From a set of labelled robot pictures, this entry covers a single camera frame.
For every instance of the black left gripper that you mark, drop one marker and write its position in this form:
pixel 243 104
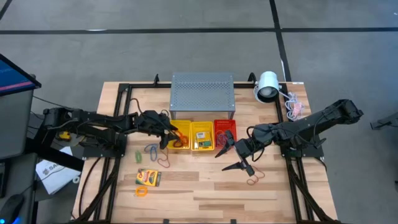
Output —
pixel 155 127

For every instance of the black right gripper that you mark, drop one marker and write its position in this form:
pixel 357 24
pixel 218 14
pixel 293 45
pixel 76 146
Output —
pixel 247 149

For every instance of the red spiral wrist coil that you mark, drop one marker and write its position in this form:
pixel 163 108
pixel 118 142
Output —
pixel 185 140

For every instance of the yellow crayon box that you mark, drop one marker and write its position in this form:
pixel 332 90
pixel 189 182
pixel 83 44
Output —
pixel 204 140
pixel 148 178

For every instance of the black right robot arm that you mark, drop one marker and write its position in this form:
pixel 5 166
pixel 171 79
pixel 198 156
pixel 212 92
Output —
pixel 311 121

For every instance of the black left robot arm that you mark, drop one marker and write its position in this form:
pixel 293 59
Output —
pixel 99 119

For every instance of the grey operator desk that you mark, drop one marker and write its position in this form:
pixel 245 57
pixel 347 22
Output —
pixel 15 124

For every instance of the thin brown rubber band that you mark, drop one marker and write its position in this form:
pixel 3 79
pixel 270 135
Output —
pixel 263 177
pixel 231 140

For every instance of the yellow plastic basket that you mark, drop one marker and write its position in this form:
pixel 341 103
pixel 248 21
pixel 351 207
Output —
pixel 186 124
pixel 202 126

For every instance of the red plastic basket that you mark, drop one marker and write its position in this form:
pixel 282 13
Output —
pixel 230 124

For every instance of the dark red rubber band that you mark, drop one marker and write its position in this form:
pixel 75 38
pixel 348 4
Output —
pixel 158 161

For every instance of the green rubber band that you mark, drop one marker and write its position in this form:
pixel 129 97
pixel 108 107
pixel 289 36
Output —
pixel 136 158

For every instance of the grey perforated metal shelf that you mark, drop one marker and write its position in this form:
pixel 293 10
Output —
pixel 202 93

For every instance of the white table sticker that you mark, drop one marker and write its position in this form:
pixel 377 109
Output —
pixel 298 82

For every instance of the yellow black hand tool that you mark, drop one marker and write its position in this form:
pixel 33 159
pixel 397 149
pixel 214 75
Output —
pixel 64 136

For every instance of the white tape roll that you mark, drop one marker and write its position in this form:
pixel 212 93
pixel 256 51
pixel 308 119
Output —
pixel 74 179

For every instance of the white printed booklet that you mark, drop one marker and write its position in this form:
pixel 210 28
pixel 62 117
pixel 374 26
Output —
pixel 56 177

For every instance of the grey chair base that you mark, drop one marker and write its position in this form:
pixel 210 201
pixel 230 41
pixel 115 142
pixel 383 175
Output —
pixel 385 122

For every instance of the black computer monitor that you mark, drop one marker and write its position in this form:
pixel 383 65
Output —
pixel 12 74

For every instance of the black computer mouse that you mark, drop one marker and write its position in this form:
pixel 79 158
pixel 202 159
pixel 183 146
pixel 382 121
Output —
pixel 12 207

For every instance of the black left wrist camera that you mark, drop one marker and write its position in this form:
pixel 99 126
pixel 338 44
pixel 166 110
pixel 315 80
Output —
pixel 155 117

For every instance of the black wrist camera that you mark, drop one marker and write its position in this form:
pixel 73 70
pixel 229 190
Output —
pixel 155 117
pixel 264 133

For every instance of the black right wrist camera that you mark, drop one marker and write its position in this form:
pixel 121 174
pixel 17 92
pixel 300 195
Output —
pixel 264 133

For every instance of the black aluminium rig frame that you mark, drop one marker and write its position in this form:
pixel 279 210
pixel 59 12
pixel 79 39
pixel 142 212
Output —
pixel 149 86

